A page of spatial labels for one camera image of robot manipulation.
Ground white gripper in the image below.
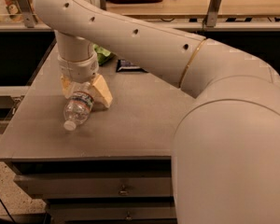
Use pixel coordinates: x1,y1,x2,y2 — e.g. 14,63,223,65
58,52,113,108

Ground clear plastic water bottle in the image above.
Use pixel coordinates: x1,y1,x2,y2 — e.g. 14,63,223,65
63,91,94,131

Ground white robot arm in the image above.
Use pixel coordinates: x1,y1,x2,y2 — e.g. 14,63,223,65
34,0,280,224

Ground green snack bag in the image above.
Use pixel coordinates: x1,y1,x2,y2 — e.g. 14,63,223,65
93,45,114,65

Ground dark blue snack bar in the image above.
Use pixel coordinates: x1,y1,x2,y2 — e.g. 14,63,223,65
116,59,145,72

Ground grey metal drawer cabinet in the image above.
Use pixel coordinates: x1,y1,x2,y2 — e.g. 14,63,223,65
0,50,192,224

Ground left metal bracket post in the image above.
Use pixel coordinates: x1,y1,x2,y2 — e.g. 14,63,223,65
17,0,37,28

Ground right metal bracket post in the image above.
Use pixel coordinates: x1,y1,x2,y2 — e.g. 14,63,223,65
204,0,222,27

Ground black floor cable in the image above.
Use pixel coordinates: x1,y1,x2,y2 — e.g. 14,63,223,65
0,181,17,224

